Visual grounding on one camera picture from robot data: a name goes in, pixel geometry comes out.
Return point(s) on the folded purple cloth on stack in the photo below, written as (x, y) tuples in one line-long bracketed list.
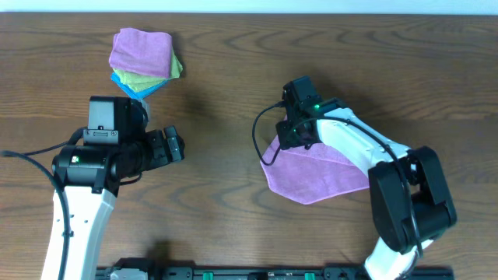
[(140, 52)]

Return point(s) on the folded green cloth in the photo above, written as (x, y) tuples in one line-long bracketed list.
[(140, 82)]

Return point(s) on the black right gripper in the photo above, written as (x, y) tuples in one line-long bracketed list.
[(285, 139)]

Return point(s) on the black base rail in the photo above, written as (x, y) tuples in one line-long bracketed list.
[(141, 268)]

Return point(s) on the folded blue cloth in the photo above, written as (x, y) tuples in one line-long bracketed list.
[(140, 95)]

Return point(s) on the purple microfiber cloth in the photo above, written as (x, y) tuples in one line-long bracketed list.
[(309, 176)]

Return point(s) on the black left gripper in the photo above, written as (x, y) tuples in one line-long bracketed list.
[(171, 144)]

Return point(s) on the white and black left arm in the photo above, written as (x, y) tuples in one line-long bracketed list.
[(91, 175)]

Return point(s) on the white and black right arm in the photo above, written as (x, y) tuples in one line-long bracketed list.
[(410, 199)]

